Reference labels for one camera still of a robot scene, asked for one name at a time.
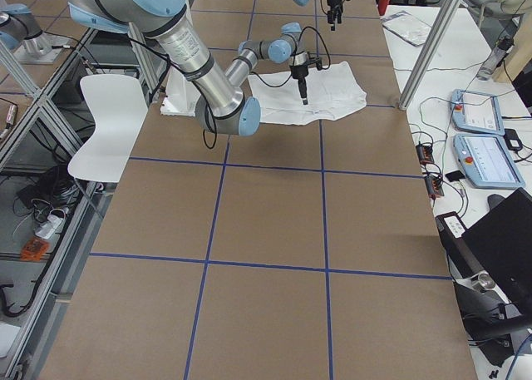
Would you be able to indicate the white printed t-shirt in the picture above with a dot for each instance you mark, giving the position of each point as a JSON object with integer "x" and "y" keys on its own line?
{"x": 332, "y": 94}

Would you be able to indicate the aluminium frame post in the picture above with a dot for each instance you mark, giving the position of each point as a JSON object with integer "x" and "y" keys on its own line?
{"x": 438, "y": 29}

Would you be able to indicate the orange box on floor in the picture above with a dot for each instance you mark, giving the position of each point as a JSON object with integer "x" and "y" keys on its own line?
{"x": 34, "y": 249}

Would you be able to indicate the white plastic chair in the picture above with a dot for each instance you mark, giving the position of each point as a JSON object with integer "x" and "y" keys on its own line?
{"x": 117, "y": 104}

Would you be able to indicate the black orange adapter box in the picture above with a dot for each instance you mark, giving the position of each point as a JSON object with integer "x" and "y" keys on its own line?
{"x": 424, "y": 154}

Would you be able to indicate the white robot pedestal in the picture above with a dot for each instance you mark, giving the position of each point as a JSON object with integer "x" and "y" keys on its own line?
{"x": 176, "y": 99}

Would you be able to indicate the upper blue teach pendant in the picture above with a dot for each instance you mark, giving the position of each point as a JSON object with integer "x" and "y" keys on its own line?
{"x": 476, "y": 112}

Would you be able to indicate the black laptop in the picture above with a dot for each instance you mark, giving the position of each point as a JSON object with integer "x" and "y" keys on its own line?
{"x": 498, "y": 243}

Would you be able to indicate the blue teach pendant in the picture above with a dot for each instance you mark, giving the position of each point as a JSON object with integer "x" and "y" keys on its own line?
{"x": 476, "y": 112}
{"x": 486, "y": 162}

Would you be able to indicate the white foil-edged package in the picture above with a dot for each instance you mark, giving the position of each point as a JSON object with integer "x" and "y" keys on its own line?
{"x": 407, "y": 27}

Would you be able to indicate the lower blue teach pendant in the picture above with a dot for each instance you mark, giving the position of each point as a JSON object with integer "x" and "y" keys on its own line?
{"x": 486, "y": 162}

